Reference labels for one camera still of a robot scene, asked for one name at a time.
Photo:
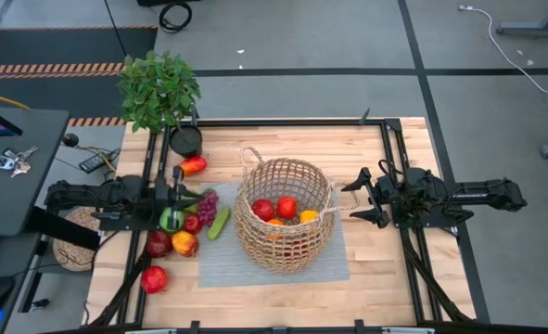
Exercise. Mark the grey woven placemat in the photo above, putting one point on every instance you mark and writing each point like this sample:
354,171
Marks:
222,266

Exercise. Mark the orange fruit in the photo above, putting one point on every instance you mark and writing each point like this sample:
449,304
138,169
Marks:
276,222

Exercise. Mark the orange yellow peach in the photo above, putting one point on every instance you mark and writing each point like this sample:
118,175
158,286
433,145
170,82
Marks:
185,243

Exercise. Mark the green cucumber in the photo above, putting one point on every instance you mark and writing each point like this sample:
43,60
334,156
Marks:
219,223

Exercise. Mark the red orange mango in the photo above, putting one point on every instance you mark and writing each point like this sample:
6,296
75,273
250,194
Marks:
192,165

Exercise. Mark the black round knob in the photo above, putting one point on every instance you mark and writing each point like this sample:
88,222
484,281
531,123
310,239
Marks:
71,139

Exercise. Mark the green pear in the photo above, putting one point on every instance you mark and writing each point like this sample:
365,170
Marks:
191,209

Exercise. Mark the grey metal furniture leg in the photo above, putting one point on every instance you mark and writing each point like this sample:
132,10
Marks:
533,30

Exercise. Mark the black desk support bar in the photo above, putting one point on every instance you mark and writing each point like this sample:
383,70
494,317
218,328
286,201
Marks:
60,227

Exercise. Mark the dark grey desk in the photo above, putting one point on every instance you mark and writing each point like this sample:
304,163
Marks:
18,199

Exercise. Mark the green apple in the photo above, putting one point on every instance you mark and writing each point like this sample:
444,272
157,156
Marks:
166,222

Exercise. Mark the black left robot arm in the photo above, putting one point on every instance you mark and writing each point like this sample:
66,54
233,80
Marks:
79,195

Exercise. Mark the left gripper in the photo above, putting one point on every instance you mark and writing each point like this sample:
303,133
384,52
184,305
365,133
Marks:
164,199

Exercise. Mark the yellow bell pepper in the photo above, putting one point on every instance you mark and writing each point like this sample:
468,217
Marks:
309,216

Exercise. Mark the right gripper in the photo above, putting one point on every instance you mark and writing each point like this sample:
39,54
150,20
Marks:
389,197

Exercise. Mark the small red apple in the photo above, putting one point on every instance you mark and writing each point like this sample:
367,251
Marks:
193,225

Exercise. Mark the glossy red apple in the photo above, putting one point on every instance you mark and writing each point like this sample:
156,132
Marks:
263,210

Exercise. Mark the bunch of keys with fob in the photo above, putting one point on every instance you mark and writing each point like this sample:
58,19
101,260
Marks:
2,162

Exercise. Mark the round woven trivet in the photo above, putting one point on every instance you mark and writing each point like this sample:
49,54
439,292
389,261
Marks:
72,257

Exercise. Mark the black aluminium table frame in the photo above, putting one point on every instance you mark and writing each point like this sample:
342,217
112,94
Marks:
329,122

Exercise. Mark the green potted plant black pot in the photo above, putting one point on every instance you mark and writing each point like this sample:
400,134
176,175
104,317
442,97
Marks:
157,93

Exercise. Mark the bright red pomegranate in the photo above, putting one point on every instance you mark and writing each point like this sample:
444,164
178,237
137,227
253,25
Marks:
154,279

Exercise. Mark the dark red apple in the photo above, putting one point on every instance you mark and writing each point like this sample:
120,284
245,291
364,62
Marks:
159,244

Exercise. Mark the purple grape bunch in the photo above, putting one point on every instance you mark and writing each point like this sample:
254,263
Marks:
207,206

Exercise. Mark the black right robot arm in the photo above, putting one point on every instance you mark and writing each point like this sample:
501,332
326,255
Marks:
482,195

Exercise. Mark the black hazard striped floor mat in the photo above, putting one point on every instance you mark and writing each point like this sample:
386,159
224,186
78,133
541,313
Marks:
46,46

